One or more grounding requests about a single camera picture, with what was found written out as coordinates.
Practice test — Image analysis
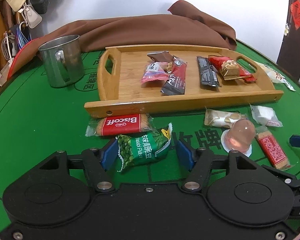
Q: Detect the red brown chocolate bar packet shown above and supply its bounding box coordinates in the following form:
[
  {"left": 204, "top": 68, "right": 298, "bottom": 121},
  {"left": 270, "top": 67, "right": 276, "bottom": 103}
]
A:
[{"left": 255, "top": 126, "right": 292, "bottom": 171}]

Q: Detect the green pea snack packet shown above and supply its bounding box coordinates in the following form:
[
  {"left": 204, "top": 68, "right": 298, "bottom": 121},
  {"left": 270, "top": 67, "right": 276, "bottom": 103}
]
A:
[{"left": 116, "top": 123, "right": 173, "bottom": 172}]

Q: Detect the red Biscoff biscuit packet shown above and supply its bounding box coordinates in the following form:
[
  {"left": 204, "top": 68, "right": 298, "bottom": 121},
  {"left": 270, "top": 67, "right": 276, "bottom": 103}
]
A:
[{"left": 85, "top": 114, "right": 154, "bottom": 137}]

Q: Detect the white translucent candy packet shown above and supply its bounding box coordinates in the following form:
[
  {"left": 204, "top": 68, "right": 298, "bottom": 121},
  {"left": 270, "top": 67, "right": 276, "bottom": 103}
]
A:
[{"left": 250, "top": 105, "right": 283, "bottom": 127}]

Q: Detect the red black coffee sachet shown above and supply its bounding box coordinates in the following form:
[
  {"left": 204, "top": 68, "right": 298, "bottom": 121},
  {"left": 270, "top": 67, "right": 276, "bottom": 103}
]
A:
[{"left": 161, "top": 56, "right": 187, "bottom": 95}]

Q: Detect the red nut snack packet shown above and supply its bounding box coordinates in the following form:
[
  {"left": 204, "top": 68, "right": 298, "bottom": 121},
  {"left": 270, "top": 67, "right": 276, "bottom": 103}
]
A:
[{"left": 208, "top": 56, "right": 256, "bottom": 83}]

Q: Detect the pink cake packet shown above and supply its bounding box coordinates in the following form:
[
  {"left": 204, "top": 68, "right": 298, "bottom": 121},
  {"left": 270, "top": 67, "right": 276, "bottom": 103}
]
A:
[{"left": 141, "top": 62, "right": 169, "bottom": 83}]

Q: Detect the pink jelly cup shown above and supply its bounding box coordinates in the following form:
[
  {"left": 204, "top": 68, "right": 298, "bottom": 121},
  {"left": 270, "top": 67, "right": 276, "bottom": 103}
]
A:
[{"left": 221, "top": 119, "right": 256, "bottom": 157}]

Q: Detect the beige cracker packet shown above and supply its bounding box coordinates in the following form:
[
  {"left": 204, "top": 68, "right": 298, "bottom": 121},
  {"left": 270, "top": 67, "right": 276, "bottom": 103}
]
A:
[{"left": 204, "top": 109, "right": 247, "bottom": 128}]

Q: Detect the white red pastry packet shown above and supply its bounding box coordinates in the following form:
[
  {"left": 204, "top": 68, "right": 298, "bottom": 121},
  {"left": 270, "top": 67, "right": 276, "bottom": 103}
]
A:
[{"left": 255, "top": 62, "right": 295, "bottom": 92}]

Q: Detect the wooden serving tray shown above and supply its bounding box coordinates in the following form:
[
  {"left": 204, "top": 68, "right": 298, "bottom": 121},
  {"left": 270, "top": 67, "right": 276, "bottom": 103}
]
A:
[{"left": 84, "top": 44, "right": 283, "bottom": 118}]

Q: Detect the black sachet on tray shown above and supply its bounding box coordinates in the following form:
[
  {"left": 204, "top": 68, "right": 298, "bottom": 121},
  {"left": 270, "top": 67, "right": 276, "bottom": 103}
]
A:
[{"left": 197, "top": 56, "right": 220, "bottom": 87}]

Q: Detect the dark brown door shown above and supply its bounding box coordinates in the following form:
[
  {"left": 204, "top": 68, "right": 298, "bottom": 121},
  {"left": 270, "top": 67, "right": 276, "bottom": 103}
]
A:
[{"left": 277, "top": 0, "right": 300, "bottom": 80}]

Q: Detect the stainless steel mug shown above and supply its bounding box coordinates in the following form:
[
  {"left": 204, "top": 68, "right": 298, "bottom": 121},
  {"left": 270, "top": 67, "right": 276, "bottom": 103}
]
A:
[{"left": 38, "top": 35, "right": 84, "bottom": 88}]

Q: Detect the brown chocolate bar on tray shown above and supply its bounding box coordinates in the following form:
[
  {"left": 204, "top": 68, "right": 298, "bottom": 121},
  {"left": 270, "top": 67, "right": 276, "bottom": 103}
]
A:
[{"left": 147, "top": 51, "right": 173, "bottom": 73}]

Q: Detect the red door decoration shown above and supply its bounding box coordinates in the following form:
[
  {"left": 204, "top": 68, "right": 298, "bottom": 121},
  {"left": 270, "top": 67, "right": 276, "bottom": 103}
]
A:
[{"left": 290, "top": 0, "right": 300, "bottom": 30}]

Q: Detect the brown cloth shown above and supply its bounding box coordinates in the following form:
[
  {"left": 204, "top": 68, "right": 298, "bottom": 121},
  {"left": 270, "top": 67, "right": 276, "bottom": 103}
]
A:
[{"left": 8, "top": 0, "right": 237, "bottom": 77}]

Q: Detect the white small handbag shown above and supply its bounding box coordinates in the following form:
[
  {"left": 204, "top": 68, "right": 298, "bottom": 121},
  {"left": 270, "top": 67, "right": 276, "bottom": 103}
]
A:
[{"left": 18, "top": 3, "right": 42, "bottom": 29}]

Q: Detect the blue cords bundle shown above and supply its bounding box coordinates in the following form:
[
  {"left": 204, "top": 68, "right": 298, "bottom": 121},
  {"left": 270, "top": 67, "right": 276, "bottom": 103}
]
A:
[{"left": 14, "top": 22, "right": 32, "bottom": 51}]

